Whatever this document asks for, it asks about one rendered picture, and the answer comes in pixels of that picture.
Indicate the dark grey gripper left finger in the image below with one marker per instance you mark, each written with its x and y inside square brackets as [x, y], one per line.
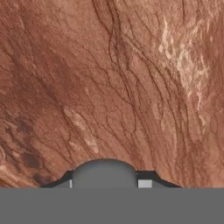
[64, 181]

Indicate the grey round blender lid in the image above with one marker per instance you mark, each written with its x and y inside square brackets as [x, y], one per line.
[104, 174]

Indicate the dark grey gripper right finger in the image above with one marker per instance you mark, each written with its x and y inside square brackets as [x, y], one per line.
[147, 180]

